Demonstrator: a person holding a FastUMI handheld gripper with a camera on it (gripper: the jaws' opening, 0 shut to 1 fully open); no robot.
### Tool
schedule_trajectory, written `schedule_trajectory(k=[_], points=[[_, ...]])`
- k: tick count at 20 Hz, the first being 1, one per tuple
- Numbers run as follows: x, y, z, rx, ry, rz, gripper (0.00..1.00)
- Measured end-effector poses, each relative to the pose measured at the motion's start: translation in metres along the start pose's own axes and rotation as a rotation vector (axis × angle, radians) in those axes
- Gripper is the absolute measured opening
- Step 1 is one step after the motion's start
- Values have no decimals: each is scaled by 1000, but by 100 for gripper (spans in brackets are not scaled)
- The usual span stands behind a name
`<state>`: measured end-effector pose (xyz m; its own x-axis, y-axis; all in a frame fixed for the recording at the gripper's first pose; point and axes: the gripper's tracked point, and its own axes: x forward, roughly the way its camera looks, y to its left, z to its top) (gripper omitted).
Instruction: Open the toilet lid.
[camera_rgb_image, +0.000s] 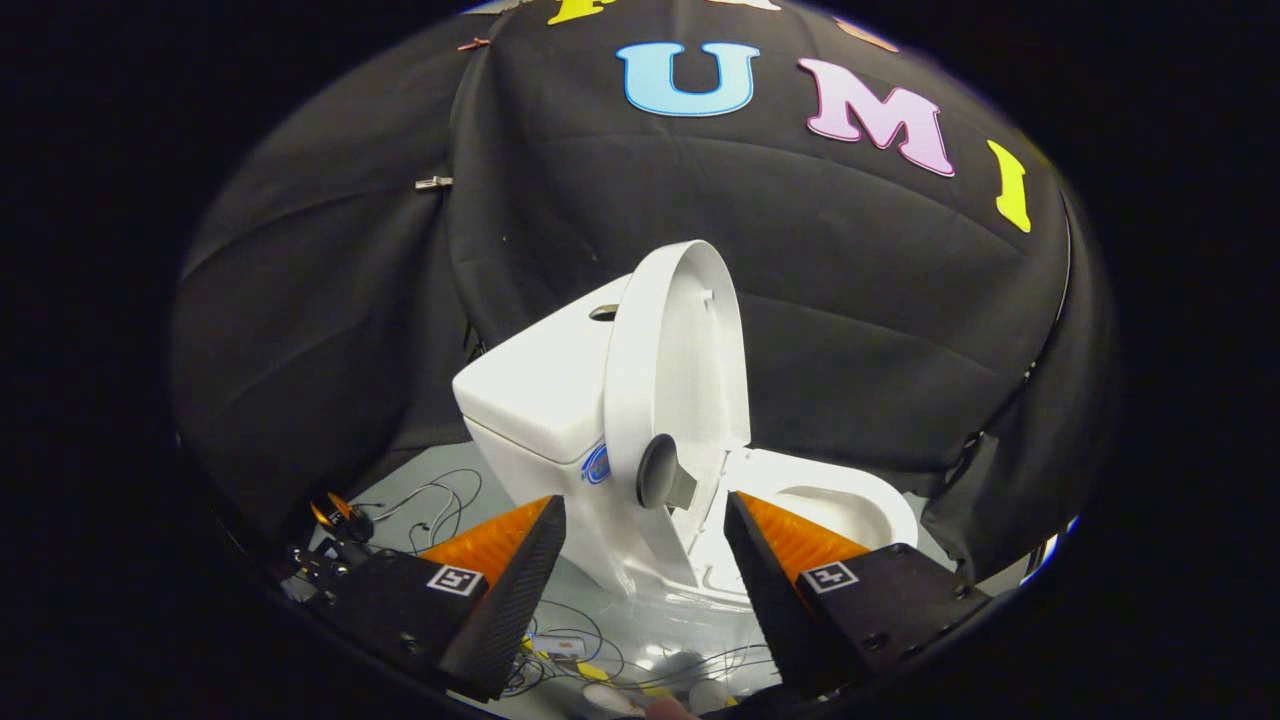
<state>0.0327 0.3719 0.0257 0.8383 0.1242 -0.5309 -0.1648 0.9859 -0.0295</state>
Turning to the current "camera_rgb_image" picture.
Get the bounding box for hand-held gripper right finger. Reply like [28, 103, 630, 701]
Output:
[722, 490, 991, 698]

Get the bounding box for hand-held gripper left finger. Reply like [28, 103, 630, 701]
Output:
[300, 493, 568, 703]

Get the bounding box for black round lid handle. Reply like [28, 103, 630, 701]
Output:
[637, 433, 698, 511]

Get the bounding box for white toilet lid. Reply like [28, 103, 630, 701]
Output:
[603, 240, 751, 591]

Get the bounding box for white ceramic toilet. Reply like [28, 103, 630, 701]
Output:
[452, 275, 919, 613]

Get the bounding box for white toilet seat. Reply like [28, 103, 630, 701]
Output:
[700, 447, 919, 601]

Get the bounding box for white toilet tank cover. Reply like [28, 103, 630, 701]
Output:
[452, 275, 633, 466]

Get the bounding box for orange black clamp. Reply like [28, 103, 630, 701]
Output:
[310, 492, 376, 546]

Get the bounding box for black backdrop cloth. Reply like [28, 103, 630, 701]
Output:
[170, 0, 1116, 581]

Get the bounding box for tangled floor cables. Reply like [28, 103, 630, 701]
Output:
[505, 600, 781, 701]

